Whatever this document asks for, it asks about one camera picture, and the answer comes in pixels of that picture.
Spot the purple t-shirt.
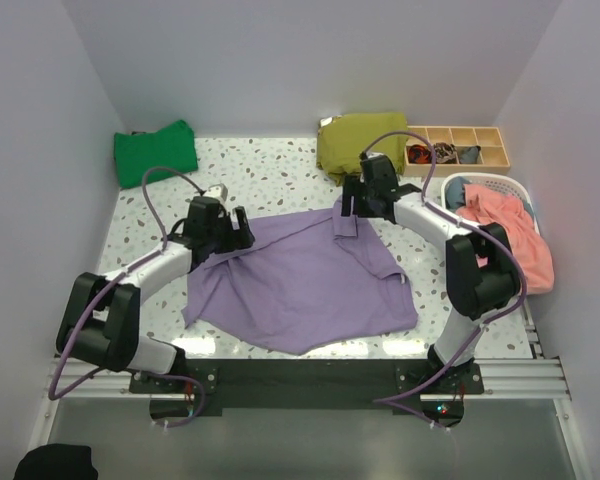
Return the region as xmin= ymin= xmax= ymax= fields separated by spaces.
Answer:
xmin=183 ymin=205 xmax=418 ymax=355

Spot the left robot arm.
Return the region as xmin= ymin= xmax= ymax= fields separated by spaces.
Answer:
xmin=56 ymin=196 xmax=254 ymax=392

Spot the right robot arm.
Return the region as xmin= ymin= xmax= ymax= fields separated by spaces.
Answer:
xmin=341 ymin=153 xmax=524 ymax=393

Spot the folded olive green t-shirt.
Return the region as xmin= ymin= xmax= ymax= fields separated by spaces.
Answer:
xmin=316 ymin=112 xmax=407 ymax=185

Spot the orange black cloth roll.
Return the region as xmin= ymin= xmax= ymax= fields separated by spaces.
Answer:
xmin=407 ymin=144 xmax=432 ymax=165

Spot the patterned brown cloth roll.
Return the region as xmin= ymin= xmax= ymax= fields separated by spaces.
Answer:
xmin=433 ymin=142 xmax=458 ymax=164

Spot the wooden compartment box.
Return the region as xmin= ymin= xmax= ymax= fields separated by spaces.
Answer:
xmin=404 ymin=125 xmax=511 ymax=177

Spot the dark grey cloth roll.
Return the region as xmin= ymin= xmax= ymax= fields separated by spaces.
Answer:
xmin=457 ymin=145 xmax=481 ymax=165

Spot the pink t-shirt in basket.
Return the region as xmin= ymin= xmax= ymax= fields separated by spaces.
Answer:
xmin=457 ymin=185 xmax=555 ymax=295

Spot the white laundry basket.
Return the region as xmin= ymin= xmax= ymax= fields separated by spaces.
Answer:
xmin=440 ymin=173 xmax=544 ymax=301

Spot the black cloth at corner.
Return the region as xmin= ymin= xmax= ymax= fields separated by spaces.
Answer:
xmin=14 ymin=443 xmax=99 ymax=480

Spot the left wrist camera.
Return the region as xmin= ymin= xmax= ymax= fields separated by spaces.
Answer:
xmin=203 ymin=183 xmax=228 ymax=204

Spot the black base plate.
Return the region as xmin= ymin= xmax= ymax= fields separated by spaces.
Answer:
xmin=129 ymin=359 xmax=485 ymax=425

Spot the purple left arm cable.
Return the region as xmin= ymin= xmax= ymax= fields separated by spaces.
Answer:
xmin=47 ymin=166 xmax=206 ymax=429

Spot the aluminium rail frame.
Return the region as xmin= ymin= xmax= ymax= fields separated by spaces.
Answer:
xmin=27 ymin=294 xmax=594 ymax=480

